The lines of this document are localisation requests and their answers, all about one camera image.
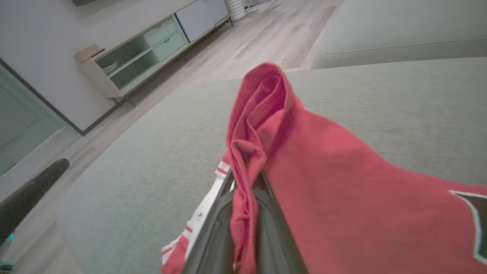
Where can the white and green media cabinet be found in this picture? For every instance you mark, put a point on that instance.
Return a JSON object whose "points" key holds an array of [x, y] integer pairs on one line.
{"points": [[205, 15]]}

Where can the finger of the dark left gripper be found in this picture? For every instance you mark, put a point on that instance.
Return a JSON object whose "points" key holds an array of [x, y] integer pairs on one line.
{"points": [[26, 198]]}

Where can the red shirt with white sleeves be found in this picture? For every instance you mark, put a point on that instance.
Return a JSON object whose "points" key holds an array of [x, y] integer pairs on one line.
{"points": [[342, 190]]}

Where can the small cardboard box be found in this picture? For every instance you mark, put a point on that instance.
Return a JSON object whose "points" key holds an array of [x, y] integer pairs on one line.
{"points": [[87, 53]]}

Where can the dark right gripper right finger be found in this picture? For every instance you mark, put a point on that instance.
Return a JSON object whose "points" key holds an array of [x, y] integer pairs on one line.
{"points": [[274, 247]]}

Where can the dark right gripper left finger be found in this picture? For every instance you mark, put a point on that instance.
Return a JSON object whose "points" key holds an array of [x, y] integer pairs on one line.
{"points": [[213, 243]]}

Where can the pale green glass door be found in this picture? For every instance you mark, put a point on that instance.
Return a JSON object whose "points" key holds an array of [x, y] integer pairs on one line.
{"points": [[19, 125]]}

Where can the white ribbed cylinder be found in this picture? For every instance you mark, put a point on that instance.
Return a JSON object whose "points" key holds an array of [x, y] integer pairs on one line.
{"points": [[236, 9]]}

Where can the stack of white plates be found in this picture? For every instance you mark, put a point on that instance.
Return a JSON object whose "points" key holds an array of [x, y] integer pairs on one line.
{"points": [[110, 68]]}

